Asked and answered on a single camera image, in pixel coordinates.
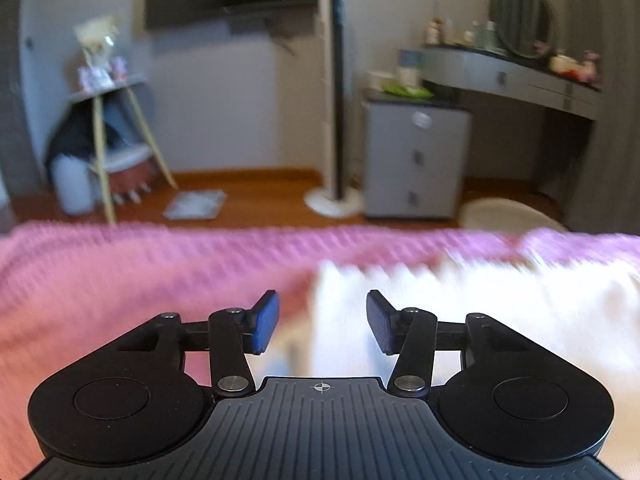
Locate pink plush toy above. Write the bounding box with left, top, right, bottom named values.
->
left=579, top=50, right=601, bottom=86

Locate white bin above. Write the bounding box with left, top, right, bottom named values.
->
left=51, top=155, right=96, bottom=217

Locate oval black-framed mirror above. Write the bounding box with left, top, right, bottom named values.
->
left=489, top=0, right=558, bottom=60

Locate white tower fan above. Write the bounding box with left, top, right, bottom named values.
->
left=304, top=0, right=363, bottom=219

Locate wrapped flower bouquet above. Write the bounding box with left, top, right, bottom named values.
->
left=74, top=14, right=119, bottom=90

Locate round wooden side table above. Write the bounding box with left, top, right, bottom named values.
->
left=70, top=68, right=178, bottom=224

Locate black bag under table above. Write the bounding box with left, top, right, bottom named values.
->
left=44, top=100, right=94, bottom=172

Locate white round stool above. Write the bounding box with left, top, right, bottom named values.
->
left=458, top=198, right=566, bottom=235

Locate pink ribbed bed blanket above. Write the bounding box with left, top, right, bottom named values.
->
left=1, top=222, right=639, bottom=479

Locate blue white box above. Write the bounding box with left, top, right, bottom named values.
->
left=396, top=49, right=423, bottom=88

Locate grey drawer cabinet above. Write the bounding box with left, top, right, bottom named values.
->
left=363, top=90, right=472, bottom=219

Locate green tray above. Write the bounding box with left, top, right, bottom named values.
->
left=383, top=84, right=434, bottom=100

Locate grey vanity desk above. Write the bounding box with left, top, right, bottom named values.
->
left=423, top=46, right=601, bottom=120

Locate white ribbed knit sweater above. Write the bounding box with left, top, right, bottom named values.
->
left=269, top=251, right=640, bottom=480

